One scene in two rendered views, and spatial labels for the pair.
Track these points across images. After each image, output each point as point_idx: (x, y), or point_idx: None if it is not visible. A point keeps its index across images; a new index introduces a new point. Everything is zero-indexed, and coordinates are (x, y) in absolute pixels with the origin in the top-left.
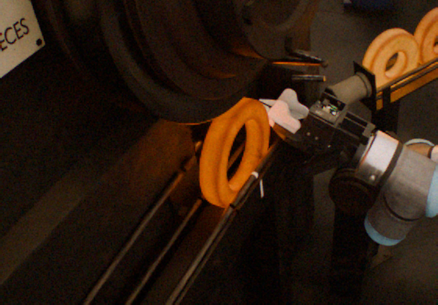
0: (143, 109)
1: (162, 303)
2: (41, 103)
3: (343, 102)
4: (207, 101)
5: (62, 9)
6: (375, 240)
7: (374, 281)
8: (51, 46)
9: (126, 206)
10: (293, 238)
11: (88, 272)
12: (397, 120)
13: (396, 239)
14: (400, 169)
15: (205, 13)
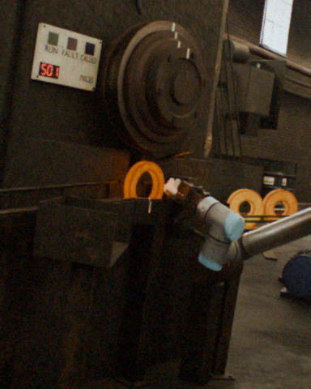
0: (116, 130)
1: None
2: (83, 111)
3: (200, 185)
4: (139, 134)
5: (108, 74)
6: (201, 262)
7: (214, 383)
8: (94, 96)
9: (92, 168)
10: (165, 337)
11: (67, 177)
12: None
13: (212, 260)
14: (215, 207)
15: (147, 90)
